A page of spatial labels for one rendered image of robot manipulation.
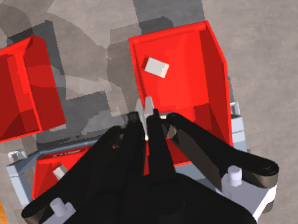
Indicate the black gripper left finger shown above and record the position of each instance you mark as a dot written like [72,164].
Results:
[81,181]

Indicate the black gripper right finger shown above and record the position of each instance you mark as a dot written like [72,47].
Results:
[247,179]

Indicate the small white block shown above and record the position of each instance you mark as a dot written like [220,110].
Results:
[156,67]

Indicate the grey metal shelf frame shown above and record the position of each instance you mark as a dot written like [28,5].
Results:
[22,163]

